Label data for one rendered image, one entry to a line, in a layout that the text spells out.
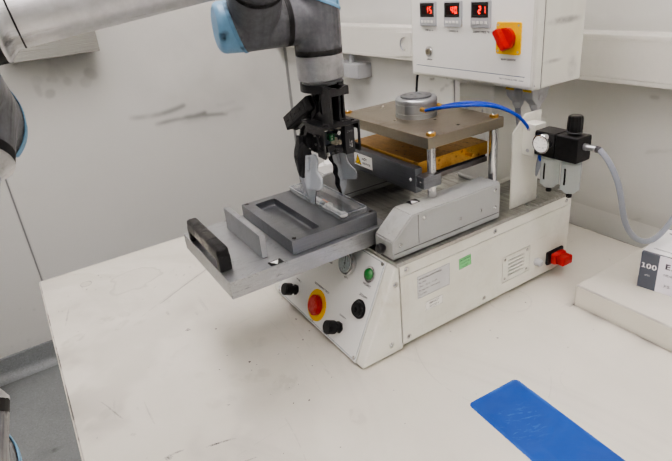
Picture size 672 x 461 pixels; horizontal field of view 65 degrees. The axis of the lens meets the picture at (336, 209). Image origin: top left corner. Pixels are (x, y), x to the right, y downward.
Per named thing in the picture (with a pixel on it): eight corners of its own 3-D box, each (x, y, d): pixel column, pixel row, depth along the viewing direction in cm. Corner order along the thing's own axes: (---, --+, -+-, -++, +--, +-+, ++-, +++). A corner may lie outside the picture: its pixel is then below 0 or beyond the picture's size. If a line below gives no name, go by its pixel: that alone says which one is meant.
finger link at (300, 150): (295, 178, 90) (300, 127, 88) (291, 176, 92) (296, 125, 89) (319, 177, 93) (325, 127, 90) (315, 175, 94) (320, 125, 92)
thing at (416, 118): (430, 131, 124) (429, 74, 118) (542, 160, 99) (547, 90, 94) (343, 156, 112) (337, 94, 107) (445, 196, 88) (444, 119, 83)
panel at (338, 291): (278, 291, 115) (300, 209, 112) (356, 363, 92) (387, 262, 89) (270, 290, 114) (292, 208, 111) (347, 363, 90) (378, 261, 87)
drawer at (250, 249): (325, 206, 111) (321, 171, 107) (390, 242, 93) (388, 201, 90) (187, 252, 97) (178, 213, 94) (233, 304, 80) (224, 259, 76)
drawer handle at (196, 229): (200, 236, 94) (196, 215, 92) (233, 269, 82) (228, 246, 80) (189, 240, 93) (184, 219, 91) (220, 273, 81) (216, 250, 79)
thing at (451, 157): (416, 140, 118) (415, 97, 114) (493, 162, 100) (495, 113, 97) (352, 159, 110) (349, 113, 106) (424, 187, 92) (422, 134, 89)
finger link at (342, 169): (355, 202, 93) (341, 156, 89) (337, 192, 98) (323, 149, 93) (369, 194, 95) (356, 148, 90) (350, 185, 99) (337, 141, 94)
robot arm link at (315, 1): (275, -20, 82) (327, -25, 84) (284, 54, 86) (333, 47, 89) (290, -20, 75) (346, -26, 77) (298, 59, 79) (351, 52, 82)
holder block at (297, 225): (318, 193, 107) (317, 181, 106) (377, 224, 92) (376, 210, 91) (243, 216, 100) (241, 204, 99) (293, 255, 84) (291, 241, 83)
